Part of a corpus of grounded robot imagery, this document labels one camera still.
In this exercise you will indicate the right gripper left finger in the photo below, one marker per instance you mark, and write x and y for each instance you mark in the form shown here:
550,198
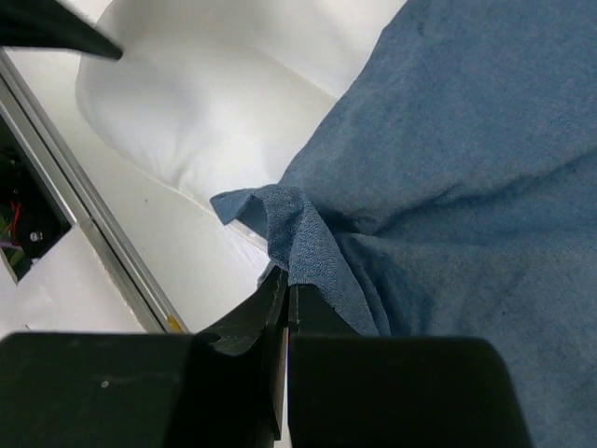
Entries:
221,387

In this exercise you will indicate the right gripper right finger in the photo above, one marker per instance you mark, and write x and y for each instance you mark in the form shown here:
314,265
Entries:
349,390

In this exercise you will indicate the blue pillowcase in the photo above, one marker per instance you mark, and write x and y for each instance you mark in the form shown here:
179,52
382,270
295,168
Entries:
452,191

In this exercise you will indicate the white pillow with yellow edge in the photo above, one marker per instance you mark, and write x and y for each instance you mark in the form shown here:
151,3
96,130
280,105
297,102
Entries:
212,96

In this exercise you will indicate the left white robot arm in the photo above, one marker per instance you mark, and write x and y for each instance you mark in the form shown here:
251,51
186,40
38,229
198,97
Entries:
48,24

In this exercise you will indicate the front aluminium rail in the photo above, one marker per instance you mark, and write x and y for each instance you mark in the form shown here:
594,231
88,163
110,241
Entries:
119,263

